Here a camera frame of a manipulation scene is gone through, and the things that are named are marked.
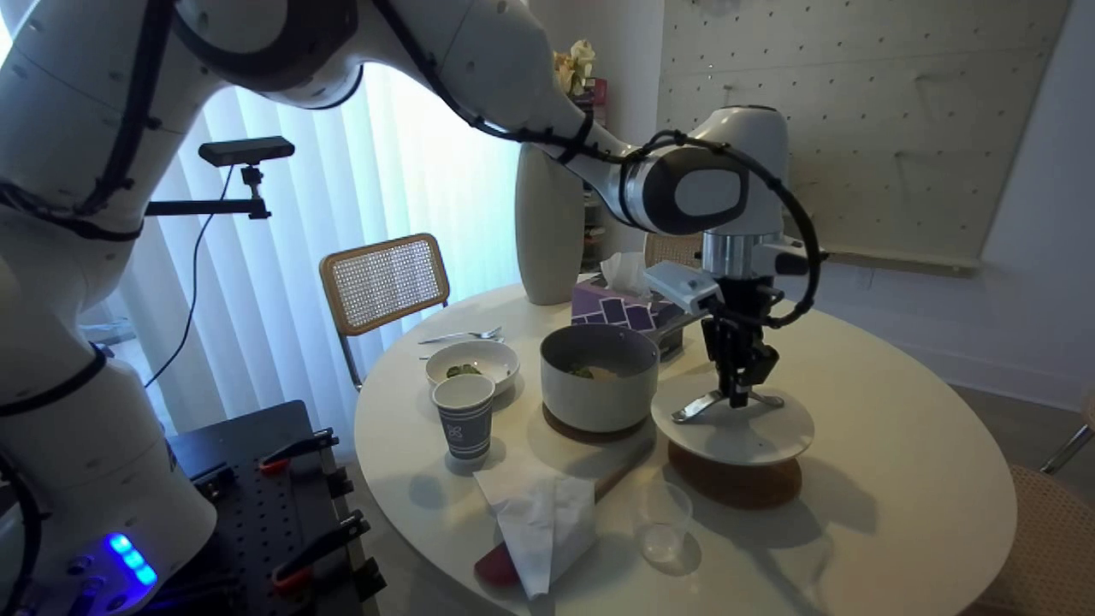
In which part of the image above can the white pot lid grey handle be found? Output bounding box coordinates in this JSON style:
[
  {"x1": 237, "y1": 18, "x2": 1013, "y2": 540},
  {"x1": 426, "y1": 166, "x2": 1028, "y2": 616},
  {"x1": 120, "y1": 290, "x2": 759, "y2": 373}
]
[{"x1": 647, "y1": 361, "x2": 818, "y2": 470}]

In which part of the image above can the white vertical curtain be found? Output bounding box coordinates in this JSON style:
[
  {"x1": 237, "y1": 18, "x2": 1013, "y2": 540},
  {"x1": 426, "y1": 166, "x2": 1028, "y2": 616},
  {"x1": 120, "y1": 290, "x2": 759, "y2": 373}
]
[{"x1": 112, "y1": 64, "x2": 532, "y2": 459}]

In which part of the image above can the black stereo camera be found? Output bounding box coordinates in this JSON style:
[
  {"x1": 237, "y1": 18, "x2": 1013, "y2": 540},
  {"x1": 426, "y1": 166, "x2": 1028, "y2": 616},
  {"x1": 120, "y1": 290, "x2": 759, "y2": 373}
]
[{"x1": 196, "y1": 135, "x2": 297, "y2": 171}]

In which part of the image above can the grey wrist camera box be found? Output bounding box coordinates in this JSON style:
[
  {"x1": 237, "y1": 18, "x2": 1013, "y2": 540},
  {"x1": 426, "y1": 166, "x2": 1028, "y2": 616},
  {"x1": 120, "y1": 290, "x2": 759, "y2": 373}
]
[{"x1": 643, "y1": 257, "x2": 725, "y2": 318}]

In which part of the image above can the round cork trivet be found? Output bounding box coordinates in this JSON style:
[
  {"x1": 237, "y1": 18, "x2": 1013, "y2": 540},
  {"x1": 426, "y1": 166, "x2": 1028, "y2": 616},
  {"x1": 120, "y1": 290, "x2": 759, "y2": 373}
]
[
  {"x1": 664, "y1": 438, "x2": 808, "y2": 515},
  {"x1": 537, "y1": 403, "x2": 664, "y2": 450}
]

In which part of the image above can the tall white ribbed vase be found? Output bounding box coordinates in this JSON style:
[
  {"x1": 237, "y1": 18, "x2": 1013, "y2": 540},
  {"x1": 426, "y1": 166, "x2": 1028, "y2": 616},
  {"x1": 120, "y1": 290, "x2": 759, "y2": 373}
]
[{"x1": 509, "y1": 143, "x2": 591, "y2": 309}]

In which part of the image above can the black clamp orange handle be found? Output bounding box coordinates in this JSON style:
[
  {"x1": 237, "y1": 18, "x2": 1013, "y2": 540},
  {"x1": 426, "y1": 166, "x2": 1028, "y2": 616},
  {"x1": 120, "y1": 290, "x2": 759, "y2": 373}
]
[
  {"x1": 269, "y1": 509, "x2": 374, "y2": 597},
  {"x1": 252, "y1": 423, "x2": 343, "y2": 479}
]

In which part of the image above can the white bowl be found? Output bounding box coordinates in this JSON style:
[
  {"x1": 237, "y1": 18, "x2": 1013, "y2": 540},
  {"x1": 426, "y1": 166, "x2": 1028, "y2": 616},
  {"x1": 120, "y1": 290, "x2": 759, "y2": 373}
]
[{"x1": 420, "y1": 338, "x2": 523, "y2": 403}]

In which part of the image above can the white tissue sheet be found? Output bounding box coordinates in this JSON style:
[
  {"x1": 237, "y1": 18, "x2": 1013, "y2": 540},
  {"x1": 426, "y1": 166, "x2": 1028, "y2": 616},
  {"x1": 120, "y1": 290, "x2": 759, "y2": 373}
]
[{"x1": 596, "y1": 251, "x2": 654, "y2": 300}]

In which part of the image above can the thin black camera cable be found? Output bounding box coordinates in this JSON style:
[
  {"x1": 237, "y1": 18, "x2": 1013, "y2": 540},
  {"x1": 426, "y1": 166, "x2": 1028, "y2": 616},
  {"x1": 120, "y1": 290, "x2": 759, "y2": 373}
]
[{"x1": 141, "y1": 168, "x2": 238, "y2": 389}]

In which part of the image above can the white paper napkin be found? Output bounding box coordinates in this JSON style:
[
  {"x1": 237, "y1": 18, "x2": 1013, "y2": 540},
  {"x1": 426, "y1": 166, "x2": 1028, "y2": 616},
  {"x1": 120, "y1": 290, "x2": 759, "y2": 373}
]
[{"x1": 471, "y1": 459, "x2": 602, "y2": 607}]

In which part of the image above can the purple tissue box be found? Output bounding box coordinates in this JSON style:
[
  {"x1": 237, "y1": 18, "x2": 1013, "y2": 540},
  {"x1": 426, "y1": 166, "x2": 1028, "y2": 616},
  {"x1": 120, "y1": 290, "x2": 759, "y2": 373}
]
[{"x1": 566, "y1": 278, "x2": 691, "y2": 357}]

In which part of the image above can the beige pegboard panel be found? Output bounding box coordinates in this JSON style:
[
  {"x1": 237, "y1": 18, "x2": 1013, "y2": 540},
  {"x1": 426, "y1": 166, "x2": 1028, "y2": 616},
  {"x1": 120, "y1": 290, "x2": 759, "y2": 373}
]
[{"x1": 654, "y1": 0, "x2": 1076, "y2": 266}]

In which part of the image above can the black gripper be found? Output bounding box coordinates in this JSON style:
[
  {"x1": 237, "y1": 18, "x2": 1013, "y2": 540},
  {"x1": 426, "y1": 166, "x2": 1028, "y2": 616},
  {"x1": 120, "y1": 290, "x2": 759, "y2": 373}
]
[{"x1": 702, "y1": 266, "x2": 789, "y2": 407}]

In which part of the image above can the white pot long handle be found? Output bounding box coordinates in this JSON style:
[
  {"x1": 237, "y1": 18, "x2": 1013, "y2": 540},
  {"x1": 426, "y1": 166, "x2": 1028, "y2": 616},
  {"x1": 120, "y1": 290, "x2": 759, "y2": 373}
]
[{"x1": 537, "y1": 321, "x2": 687, "y2": 438}]

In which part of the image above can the silver spoon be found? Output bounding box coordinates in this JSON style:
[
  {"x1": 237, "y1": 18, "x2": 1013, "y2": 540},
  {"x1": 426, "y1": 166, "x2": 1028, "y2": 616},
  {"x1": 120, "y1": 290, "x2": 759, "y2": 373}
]
[{"x1": 436, "y1": 326, "x2": 506, "y2": 348}]

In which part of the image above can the blue striped paper cup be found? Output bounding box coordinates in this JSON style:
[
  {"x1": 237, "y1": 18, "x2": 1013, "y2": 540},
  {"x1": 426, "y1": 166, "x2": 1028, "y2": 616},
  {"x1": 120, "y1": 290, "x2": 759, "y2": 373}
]
[{"x1": 432, "y1": 373, "x2": 499, "y2": 466}]

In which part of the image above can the cutting board red handle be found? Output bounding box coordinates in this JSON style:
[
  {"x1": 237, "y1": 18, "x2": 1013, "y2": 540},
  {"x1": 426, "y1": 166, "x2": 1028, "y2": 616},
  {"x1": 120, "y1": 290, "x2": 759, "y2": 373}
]
[{"x1": 471, "y1": 386, "x2": 664, "y2": 598}]

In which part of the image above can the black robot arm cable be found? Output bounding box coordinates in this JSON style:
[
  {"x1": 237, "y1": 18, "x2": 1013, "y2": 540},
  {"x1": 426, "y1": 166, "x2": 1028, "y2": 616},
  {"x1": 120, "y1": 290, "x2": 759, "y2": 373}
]
[{"x1": 361, "y1": 0, "x2": 826, "y2": 337}]

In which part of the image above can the black robot cart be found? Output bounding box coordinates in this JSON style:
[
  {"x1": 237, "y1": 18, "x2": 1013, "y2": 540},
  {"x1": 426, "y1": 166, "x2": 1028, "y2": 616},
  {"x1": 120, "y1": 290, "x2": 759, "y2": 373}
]
[{"x1": 134, "y1": 398, "x2": 388, "y2": 616}]

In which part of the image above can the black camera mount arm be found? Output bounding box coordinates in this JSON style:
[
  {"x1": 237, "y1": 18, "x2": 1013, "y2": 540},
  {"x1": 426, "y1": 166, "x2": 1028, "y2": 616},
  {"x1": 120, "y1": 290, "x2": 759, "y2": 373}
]
[{"x1": 141, "y1": 166, "x2": 273, "y2": 227}]

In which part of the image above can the clear drinking glass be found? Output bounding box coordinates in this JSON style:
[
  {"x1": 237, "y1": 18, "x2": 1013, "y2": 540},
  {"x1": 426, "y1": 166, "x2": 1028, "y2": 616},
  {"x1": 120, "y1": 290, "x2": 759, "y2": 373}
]
[{"x1": 632, "y1": 479, "x2": 702, "y2": 580}]

